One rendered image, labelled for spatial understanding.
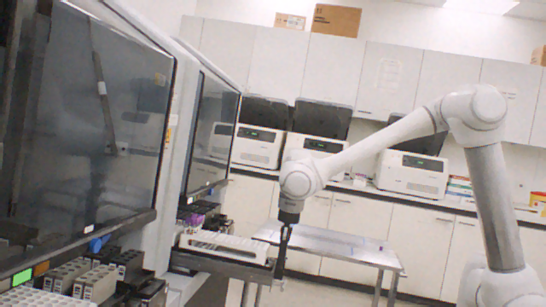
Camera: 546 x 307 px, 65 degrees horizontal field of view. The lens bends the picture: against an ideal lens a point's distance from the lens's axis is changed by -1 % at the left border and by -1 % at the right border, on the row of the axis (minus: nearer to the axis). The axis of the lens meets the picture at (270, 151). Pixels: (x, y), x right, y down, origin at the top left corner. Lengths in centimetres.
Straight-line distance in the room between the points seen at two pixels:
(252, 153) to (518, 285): 275
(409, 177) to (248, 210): 141
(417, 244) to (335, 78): 162
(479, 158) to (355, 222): 254
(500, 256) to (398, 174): 245
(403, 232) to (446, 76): 143
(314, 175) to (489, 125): 49
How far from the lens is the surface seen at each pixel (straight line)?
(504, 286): 144
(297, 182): 122
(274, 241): 177
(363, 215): 381
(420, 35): 457
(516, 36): 482
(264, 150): 378
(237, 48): 420
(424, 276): 400
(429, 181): 386
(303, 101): 393
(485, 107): 129
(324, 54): 410
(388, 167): 379
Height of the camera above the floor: 126
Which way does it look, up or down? 3 degrees down
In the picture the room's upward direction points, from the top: 10 degrees clockwise
